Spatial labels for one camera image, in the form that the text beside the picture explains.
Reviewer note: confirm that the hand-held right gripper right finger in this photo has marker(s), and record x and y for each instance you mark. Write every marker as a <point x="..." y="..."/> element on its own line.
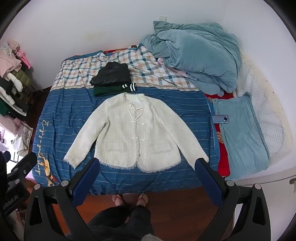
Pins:
<point x="208" y="183"/>

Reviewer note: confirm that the white quilted mattress pad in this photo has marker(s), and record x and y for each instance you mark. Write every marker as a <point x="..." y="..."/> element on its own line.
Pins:
<point x="266" y="111"/>

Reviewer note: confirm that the light blue pillow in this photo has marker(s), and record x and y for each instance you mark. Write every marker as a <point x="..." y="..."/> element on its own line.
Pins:
<point x="240" y="139"/>

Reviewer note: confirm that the white printed tote bag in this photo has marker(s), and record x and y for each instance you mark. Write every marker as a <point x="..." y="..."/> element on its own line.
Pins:
<point x="23" y="136"/>

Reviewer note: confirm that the blue striped plaid bed sheet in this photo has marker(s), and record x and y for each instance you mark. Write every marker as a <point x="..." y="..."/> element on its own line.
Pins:
<point x="69" y="111"/>

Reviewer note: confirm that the pile of folded clothes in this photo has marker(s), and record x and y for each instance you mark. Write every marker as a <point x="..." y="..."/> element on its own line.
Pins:
<point x="16" y="78"/>

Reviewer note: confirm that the folded black jacket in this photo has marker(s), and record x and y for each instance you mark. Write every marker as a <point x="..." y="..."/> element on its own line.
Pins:
<point x="111" y="74"/>

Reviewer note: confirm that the person's right leg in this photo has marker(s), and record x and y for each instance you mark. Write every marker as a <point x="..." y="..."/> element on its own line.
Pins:
<point x="141" y="220"/>

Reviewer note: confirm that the white bed frame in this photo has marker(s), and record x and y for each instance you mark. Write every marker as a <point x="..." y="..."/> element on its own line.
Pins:
<point x="277" y="171"/>

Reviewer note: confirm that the person's left leg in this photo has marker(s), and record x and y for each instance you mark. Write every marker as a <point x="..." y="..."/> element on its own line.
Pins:
<point x="111" y="222"/>

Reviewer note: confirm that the white wall socket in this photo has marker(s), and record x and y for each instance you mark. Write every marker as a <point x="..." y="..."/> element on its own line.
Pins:
<point x="163" y="18"/>

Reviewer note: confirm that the white tweed jacket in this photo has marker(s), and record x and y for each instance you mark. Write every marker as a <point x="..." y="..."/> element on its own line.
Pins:
<point x="129" y="139"/>

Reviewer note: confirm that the smartphone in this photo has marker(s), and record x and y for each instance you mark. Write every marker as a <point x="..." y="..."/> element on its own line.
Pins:
<point x="220" y="118"/>

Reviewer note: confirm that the folded green striped sweater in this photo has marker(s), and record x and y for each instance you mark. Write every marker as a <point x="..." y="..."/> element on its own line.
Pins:
<point x="104" y="90"/>

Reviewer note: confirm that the light blue duvet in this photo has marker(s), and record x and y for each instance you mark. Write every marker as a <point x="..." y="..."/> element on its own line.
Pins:
<point x="196" y="53"/>

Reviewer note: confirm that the person's leg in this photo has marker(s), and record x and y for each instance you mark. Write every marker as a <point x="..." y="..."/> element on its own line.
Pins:
<point x="111" y="222"/>
<point x="141" y="220"/>

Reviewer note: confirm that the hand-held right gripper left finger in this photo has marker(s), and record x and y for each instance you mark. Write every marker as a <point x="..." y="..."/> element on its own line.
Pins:
<point x="86" y="183"/>

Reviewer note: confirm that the red patterned sheet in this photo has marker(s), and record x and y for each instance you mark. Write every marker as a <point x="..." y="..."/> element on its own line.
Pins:
<point x="222" y="160"/>

